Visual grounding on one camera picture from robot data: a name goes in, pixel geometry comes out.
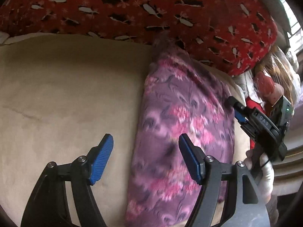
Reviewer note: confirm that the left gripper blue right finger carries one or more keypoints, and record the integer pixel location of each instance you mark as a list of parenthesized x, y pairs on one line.
[(193, 157)]

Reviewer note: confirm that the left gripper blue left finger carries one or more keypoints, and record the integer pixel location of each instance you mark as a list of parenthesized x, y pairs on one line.
[(98, 157)]

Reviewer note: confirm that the purple pink floral garment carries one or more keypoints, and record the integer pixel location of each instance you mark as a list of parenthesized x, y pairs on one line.
[(183, 111)]

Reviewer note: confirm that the clear bag of clothes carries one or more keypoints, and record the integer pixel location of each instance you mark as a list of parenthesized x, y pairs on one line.
[(275, 77)]

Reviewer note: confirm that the right hand white glove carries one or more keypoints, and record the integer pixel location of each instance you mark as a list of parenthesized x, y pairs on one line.
[(266, 181)]

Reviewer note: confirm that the red patterned blanket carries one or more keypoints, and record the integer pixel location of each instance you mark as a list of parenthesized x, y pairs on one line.
[(230, 35)]

